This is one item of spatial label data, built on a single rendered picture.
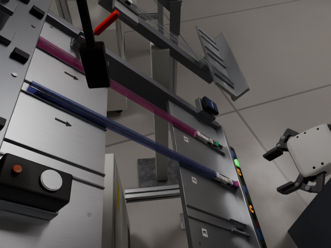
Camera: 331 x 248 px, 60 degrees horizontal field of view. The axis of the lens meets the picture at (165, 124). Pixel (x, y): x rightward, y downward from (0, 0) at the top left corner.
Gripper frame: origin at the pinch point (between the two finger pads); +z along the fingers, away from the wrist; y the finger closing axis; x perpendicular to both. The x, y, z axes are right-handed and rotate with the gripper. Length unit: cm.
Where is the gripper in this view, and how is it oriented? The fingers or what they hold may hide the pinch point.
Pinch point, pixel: (276, 172)
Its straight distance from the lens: 73.0
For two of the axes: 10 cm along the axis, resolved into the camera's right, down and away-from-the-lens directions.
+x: -7.2, -4.1, -5.7
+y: -1.1, -7.4, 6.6
